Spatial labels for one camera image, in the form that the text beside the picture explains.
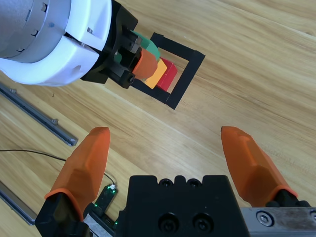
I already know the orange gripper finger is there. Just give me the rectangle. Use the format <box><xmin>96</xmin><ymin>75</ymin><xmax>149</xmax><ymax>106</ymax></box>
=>
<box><xmin>34</xmin><ymin>126</ymin><xmax>111</xmax><ymax>237</ymax></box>
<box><xmin>134</xmin><ymin>48</ymin><xmax>159</xmax><ymax>80</ymax></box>
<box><xmin>220</xmin><ymin>125</ymin><xmax>311</xmax><ymax>208</ymax></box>

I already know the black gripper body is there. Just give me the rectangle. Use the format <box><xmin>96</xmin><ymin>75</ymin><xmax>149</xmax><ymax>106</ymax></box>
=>
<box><xmin>80</xmin><ymin>0</ymin><xmax>144</xmax><ymax>90</ymax></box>

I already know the yellow wooden cube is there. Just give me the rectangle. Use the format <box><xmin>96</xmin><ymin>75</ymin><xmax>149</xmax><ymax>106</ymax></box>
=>
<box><xmin>144</xmin><ymin>59</ymin><xmax>168</xmax><ymax>89</ymax></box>

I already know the green wooden cube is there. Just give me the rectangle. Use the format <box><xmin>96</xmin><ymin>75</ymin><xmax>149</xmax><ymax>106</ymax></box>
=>
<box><xmin>115</xmin><ymin>29</ymin><xmax>161</xmax><ymax>67</ymax></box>

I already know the red wooden cube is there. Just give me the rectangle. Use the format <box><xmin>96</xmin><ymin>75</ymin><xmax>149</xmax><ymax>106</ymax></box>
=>
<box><xmin>157</xmin><ymin>58</ymin><xmax>179</xmax><ymax>91</ymax></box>

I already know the green lit circuit board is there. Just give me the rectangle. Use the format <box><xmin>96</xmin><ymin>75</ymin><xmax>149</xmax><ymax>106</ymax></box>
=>
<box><xmin>95</xmin><ymin>184</ymin><xmax>119</xmax><ymax>216</ymax></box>

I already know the black tape square outline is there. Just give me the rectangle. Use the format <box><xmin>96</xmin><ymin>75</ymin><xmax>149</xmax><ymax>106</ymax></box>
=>
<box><xmin>130</xmin><ymin>32</ymin><xmax>206</xmax><ymax>110</ymax></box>

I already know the thin black table wire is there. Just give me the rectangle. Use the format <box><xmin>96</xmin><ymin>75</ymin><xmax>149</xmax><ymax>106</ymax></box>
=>
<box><xmin>0</xmin><ymin>149</ymin><xmax>117</xmax><ymax>187</ymax></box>

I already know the aluminium rail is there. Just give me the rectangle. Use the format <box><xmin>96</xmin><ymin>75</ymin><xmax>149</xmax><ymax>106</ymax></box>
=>
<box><xmin>0</xmin><ymin>181</ymin><xmax>38</xmax><ymax>226</ymax></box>
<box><xmin>0</xmin><ymin>82</ymin><xmax>79</xmax><ymax>147</ymax></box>

